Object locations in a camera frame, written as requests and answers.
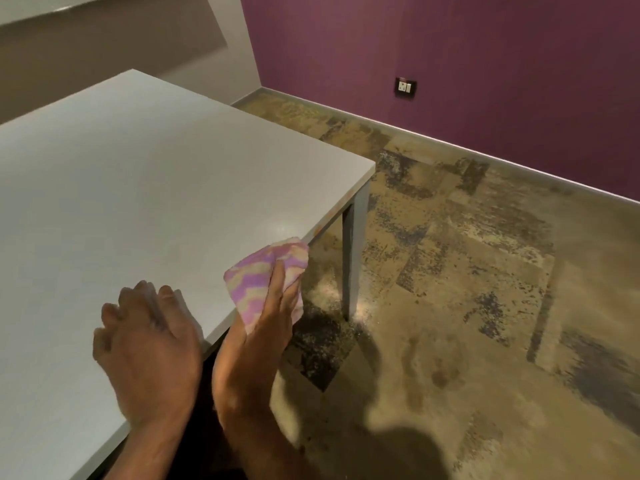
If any person's left hand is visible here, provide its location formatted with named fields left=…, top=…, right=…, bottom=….
left=92, top=281, right=204, bottom=430

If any pink and cream striped cloth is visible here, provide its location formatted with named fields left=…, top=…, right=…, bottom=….
left=223, top=237, right=310, bottom=336

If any person's left forearm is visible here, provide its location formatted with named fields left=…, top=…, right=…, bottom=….
left=102, top=422, right=197, bottom=480

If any grey table leg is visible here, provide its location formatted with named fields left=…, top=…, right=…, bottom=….
left=342, top=181, right=371, bottom=321

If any person's right hand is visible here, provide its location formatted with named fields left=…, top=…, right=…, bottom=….
left=212, top=260, right=302, bottom=421

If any person's right forearm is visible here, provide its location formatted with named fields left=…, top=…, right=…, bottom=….
left=220, top=410, right=323, bottom=480

